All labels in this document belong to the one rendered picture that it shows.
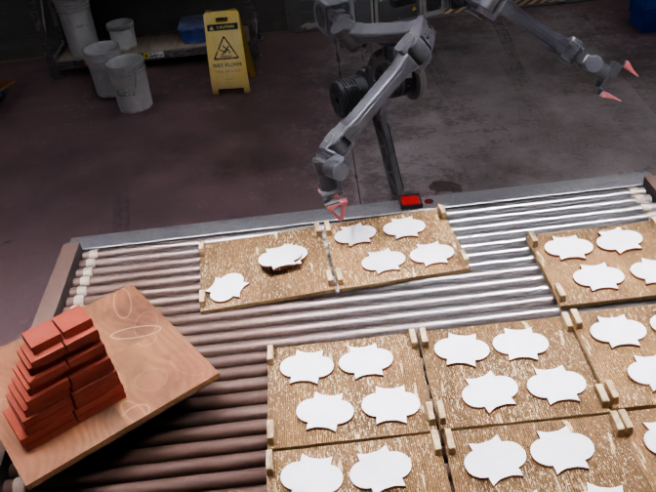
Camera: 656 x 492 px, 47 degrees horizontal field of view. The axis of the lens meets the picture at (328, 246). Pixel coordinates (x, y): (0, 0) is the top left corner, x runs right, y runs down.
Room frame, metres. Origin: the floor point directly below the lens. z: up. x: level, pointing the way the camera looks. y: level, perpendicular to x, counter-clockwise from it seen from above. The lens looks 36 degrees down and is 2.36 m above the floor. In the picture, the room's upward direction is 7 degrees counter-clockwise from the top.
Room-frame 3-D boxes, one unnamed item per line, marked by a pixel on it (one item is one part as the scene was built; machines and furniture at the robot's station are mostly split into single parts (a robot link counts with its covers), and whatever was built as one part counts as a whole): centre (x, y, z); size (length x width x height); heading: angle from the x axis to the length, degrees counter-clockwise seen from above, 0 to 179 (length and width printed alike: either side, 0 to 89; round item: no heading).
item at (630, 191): (2.14, -0.13, 0.90); 1.95 x 0.05 x 0.05; 90
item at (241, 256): (1.92, 0.21, 0.93); 0.41 x 0.35 x 0.02; 95
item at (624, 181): (2.21, -0.13, 0.89); 2.08 x 0.09 x 0.06; 90
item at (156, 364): (1.42, 0.65, 1.03); 0.50 x 0.50 x 0.02; 34
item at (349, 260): (1.95, -0.21, 0.93); 0.41 x 0.35 x 0.02; 94
